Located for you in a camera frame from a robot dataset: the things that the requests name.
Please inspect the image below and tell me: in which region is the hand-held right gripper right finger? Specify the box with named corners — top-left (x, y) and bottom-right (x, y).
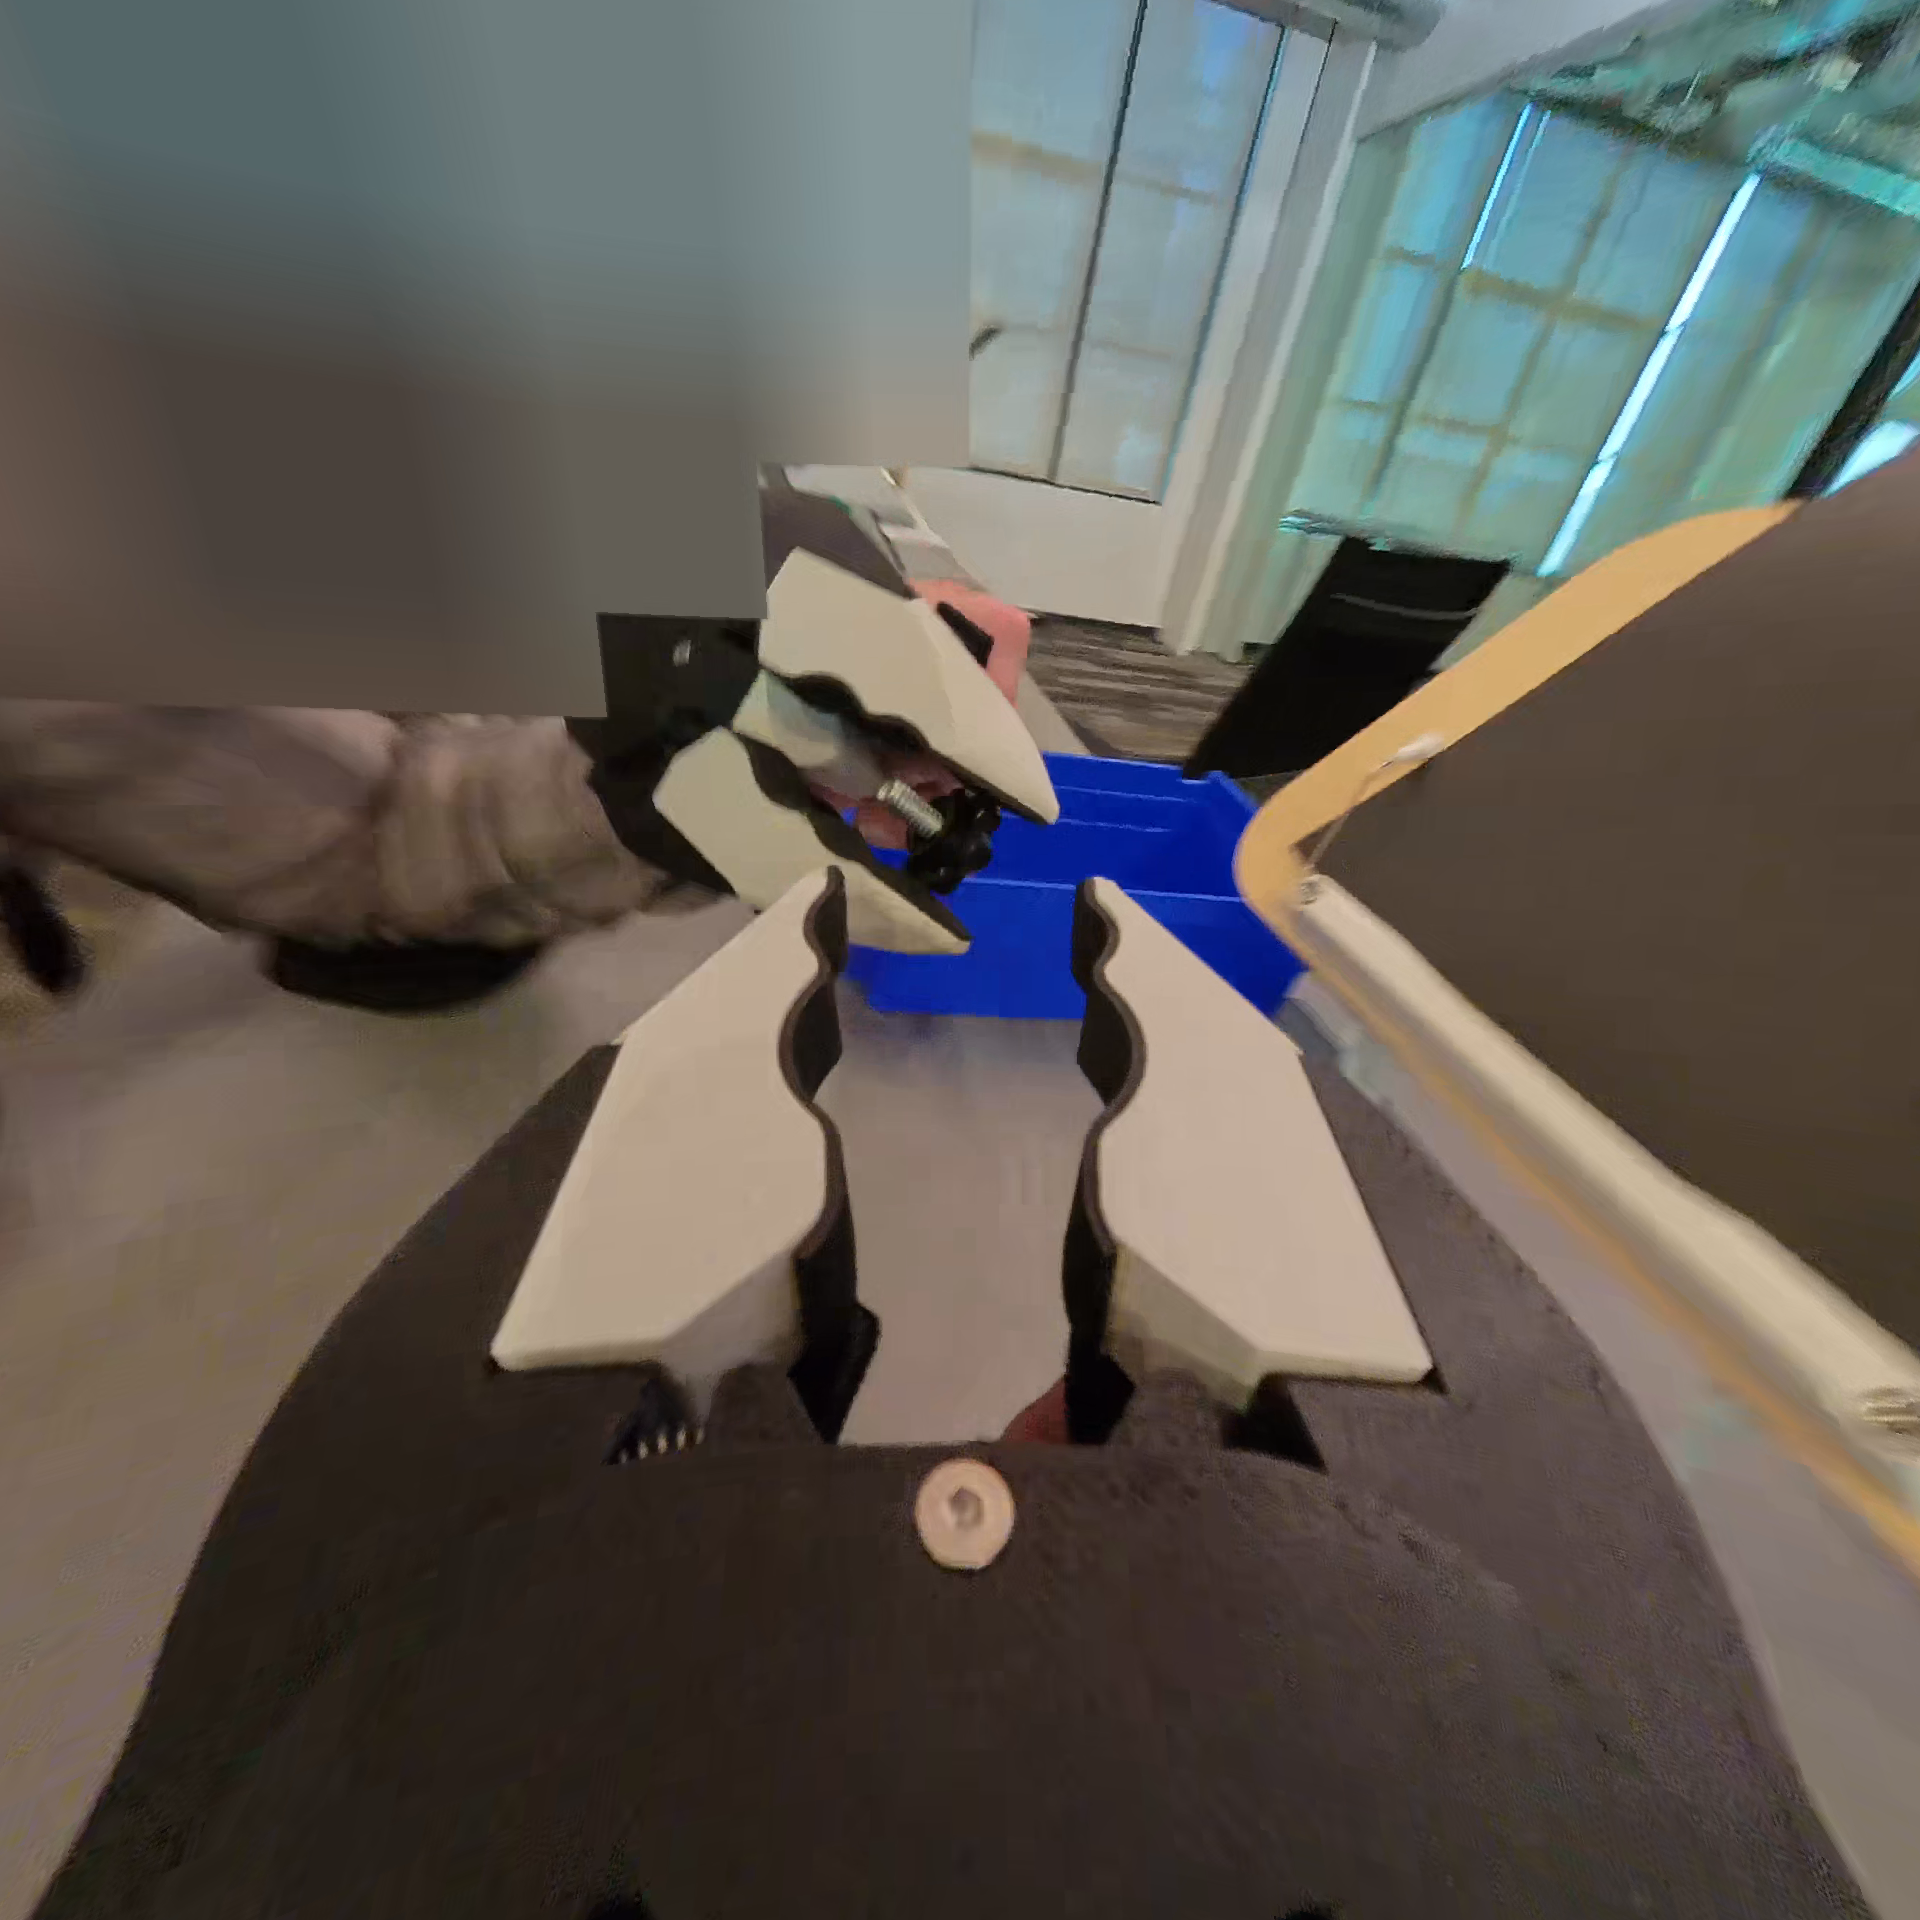
top-left (1062, 874), bottom-right (1436, 1445)

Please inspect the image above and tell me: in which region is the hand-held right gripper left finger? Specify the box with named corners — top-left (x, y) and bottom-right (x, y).
top-left (487, 867), bottom-right (885, 1439)

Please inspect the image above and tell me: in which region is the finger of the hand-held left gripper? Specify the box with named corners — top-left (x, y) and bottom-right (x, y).
top-left (652, 728), bottom-right (974, 959)
top-left (731, 546), bottom-right (1059, 825)

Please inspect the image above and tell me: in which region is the small black spring part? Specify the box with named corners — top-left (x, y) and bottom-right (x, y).
top-left (874, 779), bottom-right (1005, 894)

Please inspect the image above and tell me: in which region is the blue plastic bin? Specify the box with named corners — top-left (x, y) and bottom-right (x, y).
top-left (830, 751), bottom-right (1306, 1021)

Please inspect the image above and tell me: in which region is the person's left forearm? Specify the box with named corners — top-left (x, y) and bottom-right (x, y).
top-left (0, 704), bottom-right (706, 963)

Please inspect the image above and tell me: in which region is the person's left hand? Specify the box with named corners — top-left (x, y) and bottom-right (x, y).
top-left (805, 584), bottom-right (1034, 817)

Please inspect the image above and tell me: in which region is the black soft pad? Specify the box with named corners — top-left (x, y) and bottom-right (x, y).
top-left (262, 916), bottom-right (558, 1012)

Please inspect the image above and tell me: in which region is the black floor bin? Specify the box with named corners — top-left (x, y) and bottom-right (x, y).
top-left (1185, 535), bottom-right (1510, 781)

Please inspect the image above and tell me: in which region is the grey-topped wooden board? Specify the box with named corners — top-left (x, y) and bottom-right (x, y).
top-left (1234, 449), bottom-right (1920, 1591)

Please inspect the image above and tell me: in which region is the white-tipped thin wire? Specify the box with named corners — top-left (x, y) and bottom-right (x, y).
top-left (1296, 730), bottom-right (1449, 902)

